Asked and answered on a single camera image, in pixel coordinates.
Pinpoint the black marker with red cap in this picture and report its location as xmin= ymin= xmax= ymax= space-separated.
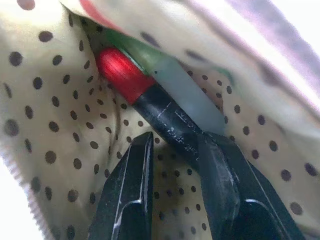
xmin=95 ymin=47 xmax=209 ymax=174

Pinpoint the grey checked cloth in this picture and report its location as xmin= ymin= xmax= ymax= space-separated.
xmin=0 ymin=0 xmax=320 ymax=240

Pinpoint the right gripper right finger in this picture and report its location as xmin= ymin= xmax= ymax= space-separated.
xmin=197 ymin=130 xmax=307 ymax=240

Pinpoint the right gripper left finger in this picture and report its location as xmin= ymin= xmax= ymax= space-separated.
xmin=88 ymin=131 xmax=155 ymax=240

